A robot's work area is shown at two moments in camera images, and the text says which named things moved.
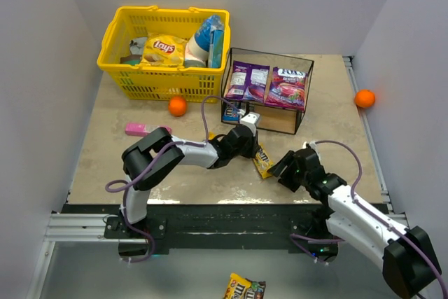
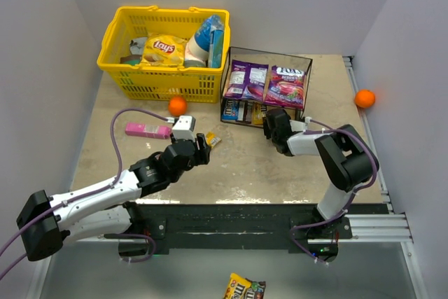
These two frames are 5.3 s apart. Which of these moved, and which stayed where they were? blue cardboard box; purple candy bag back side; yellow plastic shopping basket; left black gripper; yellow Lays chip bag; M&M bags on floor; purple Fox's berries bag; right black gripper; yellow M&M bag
Moved: left black gripper; right black gripper; yellow M&M bag
Stayed: purple Fox's berries bag; M&M bags on floor; yellow plastic shopping basket; yellow Lays chip bag; purple candy bag back side; blue cardboard box
